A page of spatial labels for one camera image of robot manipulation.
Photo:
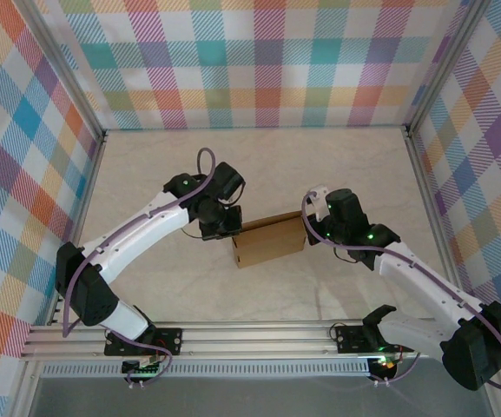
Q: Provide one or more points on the brown cardboard box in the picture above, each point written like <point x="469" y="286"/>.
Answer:
<point x="272" y="245"/>

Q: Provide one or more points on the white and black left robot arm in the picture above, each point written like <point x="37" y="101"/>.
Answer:
<point x="146" y="226"/>

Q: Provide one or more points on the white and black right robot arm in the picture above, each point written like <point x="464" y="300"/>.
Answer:
<point x="419" y="278"/>

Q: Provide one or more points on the controller board with green light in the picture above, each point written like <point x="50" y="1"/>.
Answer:
<point x="384" y="365"/>

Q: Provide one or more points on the controller board with white connector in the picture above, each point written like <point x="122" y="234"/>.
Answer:
<point x="143" y="367"/>

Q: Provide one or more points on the aluminium side rail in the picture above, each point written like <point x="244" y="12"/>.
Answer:
<point x="432" y="217"/>
<point x="90" y="182"/>

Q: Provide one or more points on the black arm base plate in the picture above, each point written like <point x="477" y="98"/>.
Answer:
<point x="169" y="341"/>
<point x="350" y="339"/>

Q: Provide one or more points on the aluminium mounting rail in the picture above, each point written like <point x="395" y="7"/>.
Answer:
<point x="254" y="339"/>

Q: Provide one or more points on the aluminium frame post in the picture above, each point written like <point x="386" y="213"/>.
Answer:
<point x="443" y="65"/>
<point x="70" y="78"/>

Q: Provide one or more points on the aluminium frame leg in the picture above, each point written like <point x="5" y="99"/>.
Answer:
<point x="24" y="391"/>
<point x="499" y="404"/>

